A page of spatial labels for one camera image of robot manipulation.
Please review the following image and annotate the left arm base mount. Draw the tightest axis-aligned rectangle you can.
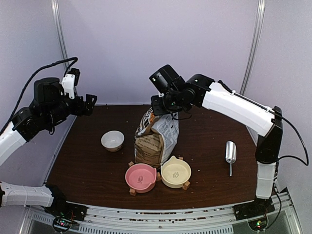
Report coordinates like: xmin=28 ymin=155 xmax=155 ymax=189
xmin=44 ymin=185 xmax=87 ymax=221

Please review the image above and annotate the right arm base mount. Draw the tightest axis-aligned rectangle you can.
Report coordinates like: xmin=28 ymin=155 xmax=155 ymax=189
xmin=233 ymin=198 xmax=275 ymax=220

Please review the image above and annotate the circuit board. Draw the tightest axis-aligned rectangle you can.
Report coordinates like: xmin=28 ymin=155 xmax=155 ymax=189
xmin=248 ymin=219 xmax=268 ymax=231
xmin=52 ymin=218 xmax=73 ymax=232

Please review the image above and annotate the right aluminium corner post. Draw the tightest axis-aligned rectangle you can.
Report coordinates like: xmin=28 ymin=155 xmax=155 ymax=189
xmin=240 ymin=0 xmax=266 ymax=95

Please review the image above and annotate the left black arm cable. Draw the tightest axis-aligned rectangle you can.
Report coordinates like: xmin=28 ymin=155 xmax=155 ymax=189
xmin=0 ymin=57 xmax=78 ymax=132

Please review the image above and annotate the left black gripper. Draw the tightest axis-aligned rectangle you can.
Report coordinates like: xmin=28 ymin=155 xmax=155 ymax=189
xmin=45 ymin=93 xmax=97 ymax=126

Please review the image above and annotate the aluminium corner post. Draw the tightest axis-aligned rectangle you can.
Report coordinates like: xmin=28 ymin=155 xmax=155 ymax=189
xmin=240 ymin=0 xmax=266 ymax=95
xmin=51 ymin=0 xmax=68 ymax=59

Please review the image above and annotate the brown pet food bag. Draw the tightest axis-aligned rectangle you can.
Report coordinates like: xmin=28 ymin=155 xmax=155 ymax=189
xmin=134 ymin=107 xmax=179 ymax=169

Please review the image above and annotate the white ceramic bowl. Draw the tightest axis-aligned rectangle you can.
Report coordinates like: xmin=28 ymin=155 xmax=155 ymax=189
xmin=100 ymin=130 xmax=125 ymax=152

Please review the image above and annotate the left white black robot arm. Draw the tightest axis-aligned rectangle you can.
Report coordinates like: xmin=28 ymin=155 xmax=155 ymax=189
xmin=0 ymin=75 xmax=97 ymax=216

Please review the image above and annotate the silver metal scoop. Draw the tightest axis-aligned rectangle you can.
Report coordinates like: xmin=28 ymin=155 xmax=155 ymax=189
xmin=225 ymin=141 xmax=237 ymax=176

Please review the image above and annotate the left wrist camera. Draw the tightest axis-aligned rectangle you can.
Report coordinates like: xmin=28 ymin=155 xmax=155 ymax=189
xmin=61 ymin=68 xmax=80 ymax=99

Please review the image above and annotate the right circuit board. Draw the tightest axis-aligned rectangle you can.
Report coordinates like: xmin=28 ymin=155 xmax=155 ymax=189
xmin=248 ymin=219 xmax=268 ymax=231

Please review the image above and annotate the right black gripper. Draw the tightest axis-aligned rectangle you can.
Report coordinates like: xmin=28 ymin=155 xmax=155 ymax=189
xmin=150 ymin=92 xmax=183 ymax=116

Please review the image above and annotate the cream cat-ear pet bowl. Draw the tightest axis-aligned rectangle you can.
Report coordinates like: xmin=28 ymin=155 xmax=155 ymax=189
xmin=160 ymin=156 xmax=192 ymax=189

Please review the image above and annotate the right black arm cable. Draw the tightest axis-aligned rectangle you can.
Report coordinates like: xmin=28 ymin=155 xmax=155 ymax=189
xmin=273 ymin=114 xmax=308 ymax=220

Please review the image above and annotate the left circuit board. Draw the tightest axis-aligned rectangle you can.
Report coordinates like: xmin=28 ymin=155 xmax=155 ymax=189
xmin=52 ymin=218 xmax=73 ymax=232

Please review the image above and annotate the left aluminium corner post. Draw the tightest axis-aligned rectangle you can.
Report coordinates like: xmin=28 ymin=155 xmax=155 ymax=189
xmin=51 ymin=0 xmax=68 ymax=59

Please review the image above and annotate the wooden bowl stand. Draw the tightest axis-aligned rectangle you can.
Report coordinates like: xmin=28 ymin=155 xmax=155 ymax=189
xmin=129 ymin=157 xmax=191 ymax=196

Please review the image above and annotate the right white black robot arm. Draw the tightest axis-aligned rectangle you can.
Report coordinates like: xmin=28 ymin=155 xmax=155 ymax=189
xmin=149 ymin=64 xmax=283 ymax=215

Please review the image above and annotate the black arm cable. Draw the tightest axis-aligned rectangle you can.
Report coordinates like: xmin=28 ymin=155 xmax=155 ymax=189
xmin=0 ymin=57 xmax=78 ymax=132
xmin=273 ymin=114 xmax=308 ymax=220

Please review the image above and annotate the pink pet bowl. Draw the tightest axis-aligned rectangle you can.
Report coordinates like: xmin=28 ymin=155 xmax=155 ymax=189
xmin=125 ymin=163 xmax=157 ymax=193

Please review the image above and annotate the front aluminium rail frame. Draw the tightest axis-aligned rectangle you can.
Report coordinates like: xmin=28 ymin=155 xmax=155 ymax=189
xmin=24 ymin=191 xmax=297 ymax=234

